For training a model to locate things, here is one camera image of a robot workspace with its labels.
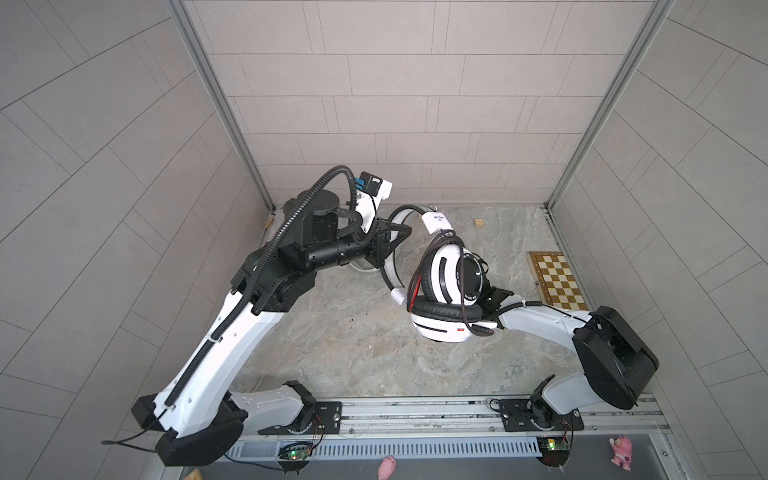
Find pink plush toy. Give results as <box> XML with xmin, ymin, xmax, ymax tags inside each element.
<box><xmin>609</xmin><ymin>436</ymin><xmax>633</xmax><ymax>471</ymax></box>
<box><xmin>377</xmin><ymin>456</ymin><xmax>397</xmax><ymax>480</ymax></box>

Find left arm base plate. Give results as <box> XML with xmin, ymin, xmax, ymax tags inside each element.
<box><xmin>258</xmin><ymin>401</ymin><xmax>343</xmax><ymax>435</ymax></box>

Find left circuit board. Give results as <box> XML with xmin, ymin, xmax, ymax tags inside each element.
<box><xmin>278</xmin><ymin>441</ymin><xmax>313</xmax><ymax>462</ymax></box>

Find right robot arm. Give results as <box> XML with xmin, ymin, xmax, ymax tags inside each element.
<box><xmin>478</xmin><ymin>288</ymin><xmax>659</xmax><ymax>430</ymax></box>

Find right circuit board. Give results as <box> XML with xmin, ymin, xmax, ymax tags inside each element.
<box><xmin>536</xmin><ymin>437</ymin><xmax>571</xmax><ymax>468</ymax></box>

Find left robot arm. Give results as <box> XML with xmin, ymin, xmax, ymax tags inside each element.
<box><xmin>132</xmin><ymin>165</ymin><xmax>410</xmax><ymax>467</ymax></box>

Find aluminium mounting rail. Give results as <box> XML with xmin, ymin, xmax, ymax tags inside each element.
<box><xmin>223</xmin><ymin>387</ymin><xmax>669</xmax><ymax>441</ymax></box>

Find circuit board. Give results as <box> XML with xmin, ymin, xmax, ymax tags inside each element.
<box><xmin>278</xmin><ymin>441</ymin><xmax>313</xmax><ymax>462</ymax></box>
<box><xmin>536</xmin><ymin>437</ymin><xmax>571</xmax><ymax>468</ymax></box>

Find wooden piece bottom left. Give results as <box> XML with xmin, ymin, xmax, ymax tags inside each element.
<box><xmin>183</xmin><ymin>469</ymin><xmax>203</xmax><ymax>480</ymax></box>

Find pink plush toy right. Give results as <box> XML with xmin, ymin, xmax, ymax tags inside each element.
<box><xmin>609</xmin><ymin>436</ymin><xmax>633</xmax><ymax>471</ymax></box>

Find pink plush toy centre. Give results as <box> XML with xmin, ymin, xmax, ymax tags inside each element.
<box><xmin>377</xmin><ymin>456</ymin><xmax>397</xmax><ymax>480</ymax></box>

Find black and white headphones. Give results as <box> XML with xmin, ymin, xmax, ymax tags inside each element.
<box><xmin>381</xmin><ymin>205</ymin><xmax>498</xmax><ymax>343</ymax></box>

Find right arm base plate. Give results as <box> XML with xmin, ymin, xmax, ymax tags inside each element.
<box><xmin>489</xmin><ymin>398</ymin><xmax>585</xmax><ymax>432</ymax></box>

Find wooden chessboard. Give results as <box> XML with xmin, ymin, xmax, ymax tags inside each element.
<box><xmin>528</xmin><ymin>251</ymin><xmax>588</xmax><ymax>311</ymax></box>

